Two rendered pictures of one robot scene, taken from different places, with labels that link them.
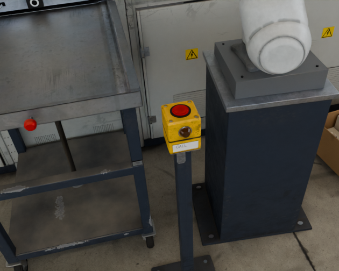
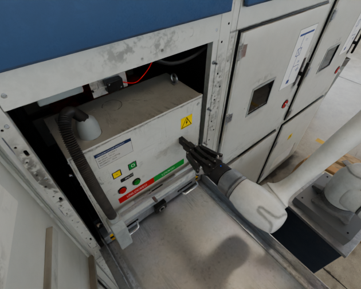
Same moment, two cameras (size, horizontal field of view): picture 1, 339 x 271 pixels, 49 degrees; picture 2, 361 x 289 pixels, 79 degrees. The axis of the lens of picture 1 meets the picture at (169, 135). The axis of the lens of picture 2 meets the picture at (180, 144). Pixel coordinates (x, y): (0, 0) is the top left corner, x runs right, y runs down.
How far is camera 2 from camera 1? 1.23 m
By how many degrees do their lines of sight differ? 22
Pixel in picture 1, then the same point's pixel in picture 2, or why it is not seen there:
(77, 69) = (261, 278)
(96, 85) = not seen: outside the picture
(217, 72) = (310, 221)
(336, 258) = (344, 269)
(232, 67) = (332, 223)
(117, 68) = (287, 266)
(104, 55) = (261, 251)
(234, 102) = (346, 249)
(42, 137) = not seen: hidden behind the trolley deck
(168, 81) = not seen: hidden behind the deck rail
